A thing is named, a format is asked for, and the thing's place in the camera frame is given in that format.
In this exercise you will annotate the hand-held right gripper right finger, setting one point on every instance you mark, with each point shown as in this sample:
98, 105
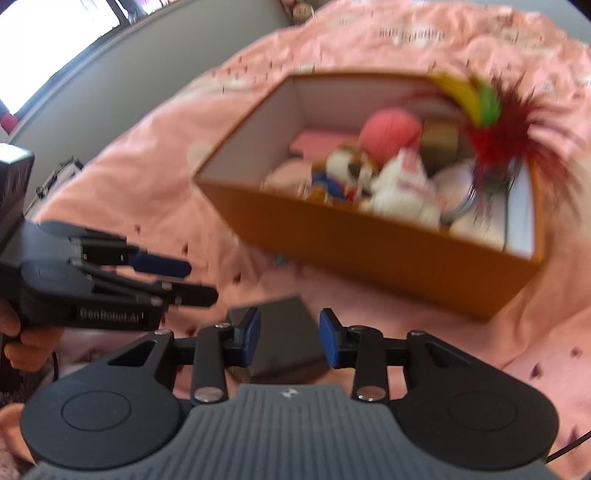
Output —
328, 337

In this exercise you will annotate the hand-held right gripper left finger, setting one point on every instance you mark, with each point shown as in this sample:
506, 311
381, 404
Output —
251, 334

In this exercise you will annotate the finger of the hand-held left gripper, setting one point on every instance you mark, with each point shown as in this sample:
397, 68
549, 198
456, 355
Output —
189, 296
161, 265

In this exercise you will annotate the dark grey box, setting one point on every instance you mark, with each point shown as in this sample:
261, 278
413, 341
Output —
288, 337

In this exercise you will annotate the orange cardboard box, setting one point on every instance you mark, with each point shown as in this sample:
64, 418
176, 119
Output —
369, 258

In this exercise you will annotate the pink printed pouch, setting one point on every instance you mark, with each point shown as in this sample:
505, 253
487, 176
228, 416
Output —
288, 175

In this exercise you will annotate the cream knit plush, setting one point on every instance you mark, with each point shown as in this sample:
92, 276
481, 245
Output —
401, 194

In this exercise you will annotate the pink wallet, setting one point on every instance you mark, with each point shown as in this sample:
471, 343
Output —
318, 141

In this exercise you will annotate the pink fluffy peach pompom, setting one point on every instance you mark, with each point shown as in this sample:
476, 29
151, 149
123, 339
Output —
390, 134

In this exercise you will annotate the red feather toy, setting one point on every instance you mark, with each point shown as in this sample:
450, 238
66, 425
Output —
494, 134

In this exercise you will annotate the person's left forearm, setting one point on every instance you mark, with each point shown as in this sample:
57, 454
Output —
11, 429

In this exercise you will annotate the person's left hand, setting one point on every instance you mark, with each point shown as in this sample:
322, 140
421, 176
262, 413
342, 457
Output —
34, 350

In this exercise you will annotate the silver metal case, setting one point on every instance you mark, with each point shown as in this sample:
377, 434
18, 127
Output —
55, 184

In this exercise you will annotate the small red item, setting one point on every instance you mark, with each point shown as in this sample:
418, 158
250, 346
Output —
7, 122

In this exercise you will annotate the window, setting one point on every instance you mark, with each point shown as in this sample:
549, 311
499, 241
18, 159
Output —
55, 37

